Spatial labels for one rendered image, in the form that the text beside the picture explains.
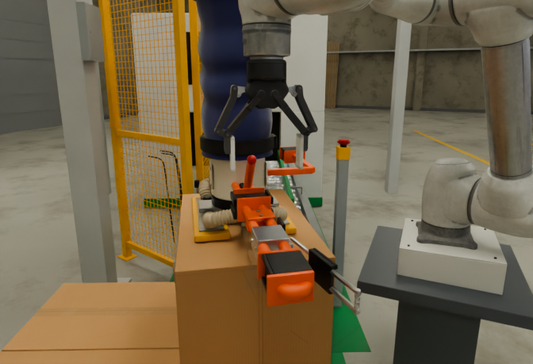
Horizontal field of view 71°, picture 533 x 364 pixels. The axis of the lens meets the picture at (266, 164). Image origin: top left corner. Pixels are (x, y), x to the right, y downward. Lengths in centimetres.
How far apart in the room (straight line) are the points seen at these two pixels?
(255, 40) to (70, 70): 179
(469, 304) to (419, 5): 83
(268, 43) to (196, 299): 62
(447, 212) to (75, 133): 196
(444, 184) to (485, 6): 56
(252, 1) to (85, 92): 178
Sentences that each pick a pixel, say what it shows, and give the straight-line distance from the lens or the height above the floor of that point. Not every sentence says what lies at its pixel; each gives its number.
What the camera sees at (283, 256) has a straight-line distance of 64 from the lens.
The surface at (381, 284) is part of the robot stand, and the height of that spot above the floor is 75.
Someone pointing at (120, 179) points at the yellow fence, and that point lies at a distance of 299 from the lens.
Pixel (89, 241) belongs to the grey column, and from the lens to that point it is 260.
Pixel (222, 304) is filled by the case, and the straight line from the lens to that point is 99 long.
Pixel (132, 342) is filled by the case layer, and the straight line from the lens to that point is 142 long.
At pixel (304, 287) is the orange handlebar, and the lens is 59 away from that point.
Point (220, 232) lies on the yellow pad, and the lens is 106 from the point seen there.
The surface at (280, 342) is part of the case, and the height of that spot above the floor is 72.
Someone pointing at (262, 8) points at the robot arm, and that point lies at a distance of 68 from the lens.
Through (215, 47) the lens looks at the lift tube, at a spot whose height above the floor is 146.
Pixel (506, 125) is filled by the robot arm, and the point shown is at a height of 127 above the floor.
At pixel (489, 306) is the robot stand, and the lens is 131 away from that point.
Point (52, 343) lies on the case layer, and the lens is 152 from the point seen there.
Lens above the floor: 139
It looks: 13 degrees down
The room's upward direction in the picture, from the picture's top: straight up
